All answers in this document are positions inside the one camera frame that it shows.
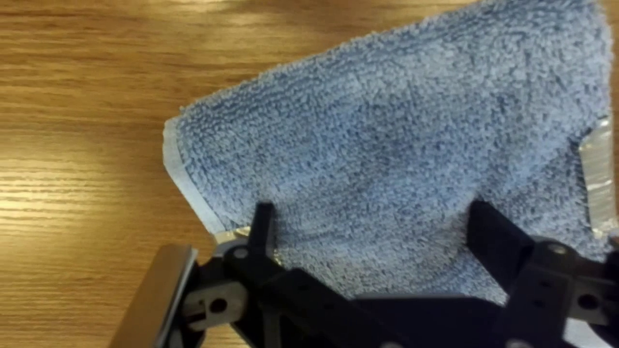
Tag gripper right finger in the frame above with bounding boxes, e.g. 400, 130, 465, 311
467, 200, 619, 348

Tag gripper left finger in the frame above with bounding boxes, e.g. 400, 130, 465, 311
109, 202, 358, 348

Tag blue terry towel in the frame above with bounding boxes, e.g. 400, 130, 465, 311
162, 0, 617, 348

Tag silver tape strip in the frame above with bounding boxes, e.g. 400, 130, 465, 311
578, 117, 619, 240
213, 226, 253, 245

